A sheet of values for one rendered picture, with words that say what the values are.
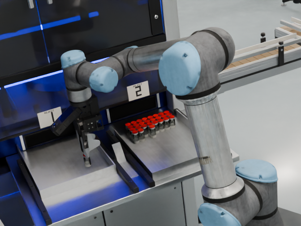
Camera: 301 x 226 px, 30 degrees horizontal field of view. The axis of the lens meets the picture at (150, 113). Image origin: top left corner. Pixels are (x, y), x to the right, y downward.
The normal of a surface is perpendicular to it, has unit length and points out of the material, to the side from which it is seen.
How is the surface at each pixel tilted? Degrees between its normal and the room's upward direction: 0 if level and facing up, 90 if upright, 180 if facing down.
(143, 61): 86
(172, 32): 90
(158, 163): 0
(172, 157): 0
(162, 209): 90
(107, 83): 91
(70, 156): 0
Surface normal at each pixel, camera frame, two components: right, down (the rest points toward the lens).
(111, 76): 0.74, 0.25
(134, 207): 0.41, 0.38
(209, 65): 0.70, 0.05
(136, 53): -0.72, -0.34
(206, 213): -0.63, 0.53
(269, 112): -0.11, -0.88
